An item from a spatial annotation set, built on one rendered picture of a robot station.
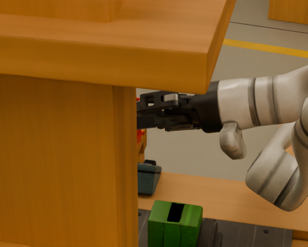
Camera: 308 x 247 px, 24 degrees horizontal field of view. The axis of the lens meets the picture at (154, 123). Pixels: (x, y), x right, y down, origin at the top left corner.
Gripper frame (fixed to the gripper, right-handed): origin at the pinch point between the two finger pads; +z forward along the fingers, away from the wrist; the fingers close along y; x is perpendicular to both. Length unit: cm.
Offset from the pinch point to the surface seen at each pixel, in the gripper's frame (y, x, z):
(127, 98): 34.6, 9.1, -12.5
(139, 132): -66, -17, 23
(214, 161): -204, -40, 39
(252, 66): -274, -108, 32
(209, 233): 2.9, 18.7, -12.0
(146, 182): -37.5, 2.4, 11.3
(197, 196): -42.4, 5.2, 2.0
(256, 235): -37.7, 14.5, -10.6
